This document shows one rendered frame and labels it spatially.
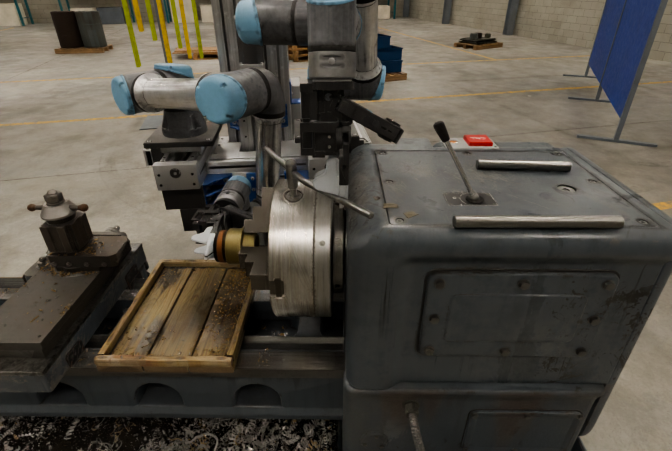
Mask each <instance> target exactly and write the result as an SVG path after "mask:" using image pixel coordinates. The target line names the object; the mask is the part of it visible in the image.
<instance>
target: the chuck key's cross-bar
mask: <svg viewBox="0 0 672 451"><path fill-rule="evenodd" d="M264 151H265V152H266V153H268V154H269V155H270V156H271V157H272V158H273V159H274V160H276V161H277V162H278V163H279V164H280V165H281V166H282V167H284V168H285V160H283V159H282V158H281V157H280V156H279V155H278V154H276V153H275V152H274V151H273V150H272V149H271V148H269V147H268V146H265V147H264ZM285 169H286V168H285ZM291 174H292V175H293V176H294V177H295V178H296V179H297V180H298V181H300V182H301V183H302V184H303V185H305V186H307V187H309V188H311V189H313V190H315V191H317V192H319V193H321V194H322V195H324V196H326V197H328V198H330V199H332V200H334V201H336V202H338V203H340V204H342V205H344V206H345V207H347V208H349V209H351V210H353V211H355V212H357V213H359V214H361V215H363V216H365V217H367V218H369V219H372V218H373V217H374V212H372V211H370V210H368V209H366V208H364V207H362V206H360V205H358V204H356V203H354V202H352V201H350V200H348V199H346V198H344V197H339V196H338V195H335V194H331V193H327V192H323V191H319V190H316V189H315V188H314V186H313V182H311V181H309V180H307V179H306V178H304V177H303V176H302V175H301V174H300V173H299V172H297V171H296V170H294V171H293V172H292V173H291Z"/></svg>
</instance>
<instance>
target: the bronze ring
mask: <svg viewBox="0 0 672 451"><path fill-rule="evenodd" d="M242 246H243V247H248V246H249V247H260V240H259V235H258V234H257V233H244V226H243V227H242V228H230V229H229V230H218V231H217V232H216V234H215V237H214V242H213V254H214V258H215V260H216V262H221V263H226V262H227V263H228V264H240V263H239V255H238V253H239V251H240V249H241V247H242Z"/></svg>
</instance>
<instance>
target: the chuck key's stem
mask: <svg viewBox="0 0 672 451"><path fill-rule="evenodd" d="M285 168H286V177H287V187H288V188H289V189H290V195H289V196H290V197H292V198H295V197H297V196H298V195H297V188H298V180H297V179H296V178H295V177H294V176H293V175H292V174H291V173H292V172H293V171H294V170H296V171H297V164H296V160H294V159H288V160H286V161H285Z"/></svg>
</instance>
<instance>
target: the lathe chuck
mask: <svg viewBox="0 0 672 451"><path fill-rule="evenodd" d="M297 191H298V192H300V193H301V194H302V197H301V198H300V199H298V200H296V201H291V200H288V199H287V198H286V194H287V193H288V192H290V189H289V188H288V187H287V179H279V180H278V181H277V183H276V185H275V187H274V191H273V195H272V200H271V207H270V215H269V226H268V246H267V270H268V281H274V278H281V281H284V290H285V295H282V297H276V295H269V297H270V303H271V307H272V310H273V313H274V314H275V315H276V316H283V317H292V316H298V317H316V313H315V303H314V263H313V262H314V214H315V196H316V191H315V190H313V189H311V188H309V187H307V186H305V185H303V184H302V183H301V182H300V181H298V188H297Z"/></svg>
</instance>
